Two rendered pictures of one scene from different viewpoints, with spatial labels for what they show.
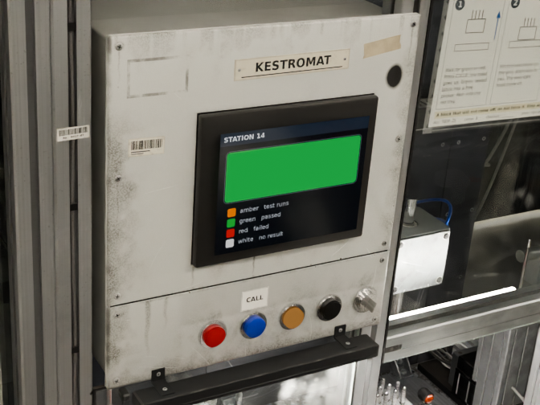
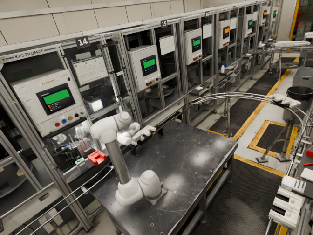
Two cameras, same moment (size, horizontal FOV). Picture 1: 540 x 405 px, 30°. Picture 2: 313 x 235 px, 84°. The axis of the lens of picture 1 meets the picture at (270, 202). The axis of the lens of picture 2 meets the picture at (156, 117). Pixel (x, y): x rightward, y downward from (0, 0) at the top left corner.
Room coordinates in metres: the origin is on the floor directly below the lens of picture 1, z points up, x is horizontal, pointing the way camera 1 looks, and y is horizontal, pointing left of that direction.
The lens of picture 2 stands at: (-0.40, -0.52, 2.09)
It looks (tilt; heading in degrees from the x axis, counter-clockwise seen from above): 30 degrees down; 349
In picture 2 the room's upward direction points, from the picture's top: 10 degrees counter-clockwise
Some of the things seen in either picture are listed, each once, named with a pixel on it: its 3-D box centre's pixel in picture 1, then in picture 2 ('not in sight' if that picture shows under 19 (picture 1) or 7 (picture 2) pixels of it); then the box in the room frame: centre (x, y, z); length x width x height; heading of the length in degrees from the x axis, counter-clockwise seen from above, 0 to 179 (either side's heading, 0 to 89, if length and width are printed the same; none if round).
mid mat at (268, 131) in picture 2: not in sight; (274, 137); (1.45, -2.88, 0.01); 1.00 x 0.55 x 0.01; 121
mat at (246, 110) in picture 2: not in sight; (267, 83); (3.36, -4.61, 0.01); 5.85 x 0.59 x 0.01; 121
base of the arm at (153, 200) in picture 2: not in sight; (154, 190); (0.70, -0.60, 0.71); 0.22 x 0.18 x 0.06; 121
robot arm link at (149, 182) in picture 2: not in sight; (149, 182); (0.68, -0.57, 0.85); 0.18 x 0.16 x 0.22; 101
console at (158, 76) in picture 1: (223, 168); (51, 100); (1.26, 0.07, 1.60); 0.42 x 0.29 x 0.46; 121
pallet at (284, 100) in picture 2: not in sight; (283, 101); (1.24, -2.62, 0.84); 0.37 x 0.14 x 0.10; 179
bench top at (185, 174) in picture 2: not in sight; (165, 162); (1.04, -0.81, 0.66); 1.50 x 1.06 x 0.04; 121
